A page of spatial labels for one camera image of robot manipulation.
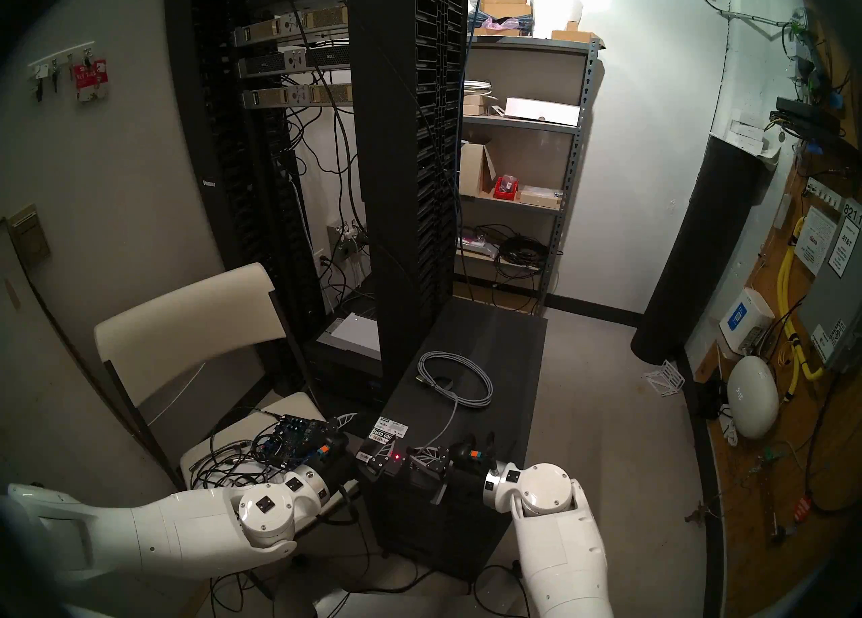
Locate plywood backboard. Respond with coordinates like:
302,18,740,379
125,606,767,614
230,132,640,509
687,10,862,597

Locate black Dell rack server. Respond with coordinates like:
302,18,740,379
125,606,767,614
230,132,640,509
237,46,351,78

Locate large cardboard box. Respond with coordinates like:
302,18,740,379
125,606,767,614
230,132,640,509
475,0,534,21

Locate cream padded chair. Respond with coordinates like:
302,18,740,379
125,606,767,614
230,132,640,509
94,262,361,510

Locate white cable roll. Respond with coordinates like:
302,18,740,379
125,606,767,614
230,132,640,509
463,79,499,116

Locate yellow conduit hose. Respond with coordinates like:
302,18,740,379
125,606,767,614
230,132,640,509
776,216,826,402

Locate tangled black cables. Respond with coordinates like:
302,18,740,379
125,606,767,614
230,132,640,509
189,408,337,489

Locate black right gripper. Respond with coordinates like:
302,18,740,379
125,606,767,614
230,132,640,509
406,446,491,507

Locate grey flat device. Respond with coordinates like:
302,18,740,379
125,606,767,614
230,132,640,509
317,314,381,358

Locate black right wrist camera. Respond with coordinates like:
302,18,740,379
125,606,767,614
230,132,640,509
450,431,498,466

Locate brass wall plate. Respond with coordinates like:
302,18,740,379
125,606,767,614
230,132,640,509
3,204,51,267

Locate wall power outlet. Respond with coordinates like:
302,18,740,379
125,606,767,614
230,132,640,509
327,221,368,257

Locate black server rack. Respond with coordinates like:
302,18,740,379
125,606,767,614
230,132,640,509
165,0,472,395

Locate black blue audio interface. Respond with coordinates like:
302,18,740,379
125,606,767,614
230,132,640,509
253,413,337,469

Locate white oval router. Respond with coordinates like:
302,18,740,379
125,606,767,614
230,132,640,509
727,356,781,440

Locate gold grille rack server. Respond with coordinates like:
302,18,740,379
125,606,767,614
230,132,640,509
232,7,351,47
242,85,354,109

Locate black workstation tower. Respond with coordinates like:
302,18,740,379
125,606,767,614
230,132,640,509
354,297,548,580

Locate white folded bracket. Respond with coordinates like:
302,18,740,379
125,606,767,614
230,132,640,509
641,359,686,398

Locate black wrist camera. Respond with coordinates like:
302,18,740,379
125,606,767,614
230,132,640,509
313,431,350,466
450,431,498,466

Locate white box blue label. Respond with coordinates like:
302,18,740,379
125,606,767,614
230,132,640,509
719,288,775,356

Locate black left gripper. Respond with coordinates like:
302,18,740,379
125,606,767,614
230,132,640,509
329,412,399,486

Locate grey braided USB cable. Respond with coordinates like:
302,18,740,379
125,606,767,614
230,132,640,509
416,352,494,454

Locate small white boxes stack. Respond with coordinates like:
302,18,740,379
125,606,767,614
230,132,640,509
727,120,782,159

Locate black cable coil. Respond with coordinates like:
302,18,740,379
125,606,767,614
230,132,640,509
492,233,550,281

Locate white label sheet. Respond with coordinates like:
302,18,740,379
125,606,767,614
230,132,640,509
793,206,836,277

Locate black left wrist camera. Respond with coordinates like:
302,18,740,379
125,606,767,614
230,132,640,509
313,431,350,466

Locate black wall router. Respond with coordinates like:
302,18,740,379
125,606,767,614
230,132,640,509
774,97,842,146

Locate white flat box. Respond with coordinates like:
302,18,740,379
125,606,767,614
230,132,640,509
505,97,581,127

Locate open cardboard box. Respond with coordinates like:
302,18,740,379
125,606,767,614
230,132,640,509
460,142,496,198

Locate grey metal shelf unit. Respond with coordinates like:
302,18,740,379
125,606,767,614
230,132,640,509
453,36,605,314

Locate red key tag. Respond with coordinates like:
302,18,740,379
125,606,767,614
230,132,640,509
73,59,110,102

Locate flat tan box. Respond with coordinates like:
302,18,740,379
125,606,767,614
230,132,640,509
517,186,563,210

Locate white key hook rack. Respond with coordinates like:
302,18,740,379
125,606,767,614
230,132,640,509
27,42,96,75

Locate grey AT&T utility box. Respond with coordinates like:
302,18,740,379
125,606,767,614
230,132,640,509
795,196,862,375

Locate black UPS unit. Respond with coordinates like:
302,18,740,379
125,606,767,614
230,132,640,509
303,344,385,422

